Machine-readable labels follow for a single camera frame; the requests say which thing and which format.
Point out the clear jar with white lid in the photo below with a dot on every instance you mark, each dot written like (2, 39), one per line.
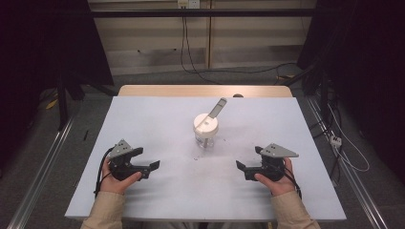
(205, 125)

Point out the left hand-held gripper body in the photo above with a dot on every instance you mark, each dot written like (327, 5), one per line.
(120, 149)

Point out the dark round table grommet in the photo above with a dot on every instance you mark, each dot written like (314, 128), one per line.
(238, 95)

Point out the person's right hand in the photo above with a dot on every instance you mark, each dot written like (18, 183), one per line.
(280, 187)

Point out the person's left hand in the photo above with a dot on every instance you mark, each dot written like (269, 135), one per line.
(114, 186)

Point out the black metal stand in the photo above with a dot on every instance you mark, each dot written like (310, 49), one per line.
(62, 105)

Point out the aluminium floor rail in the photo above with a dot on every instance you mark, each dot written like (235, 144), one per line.
(41, 171)
(356, 181)

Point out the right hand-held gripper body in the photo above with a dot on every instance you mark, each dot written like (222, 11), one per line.
(277, 151)

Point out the white wall socket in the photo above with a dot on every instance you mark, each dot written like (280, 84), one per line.
(188, 4)

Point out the white table mat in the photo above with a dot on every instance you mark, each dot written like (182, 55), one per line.
(165, 127)

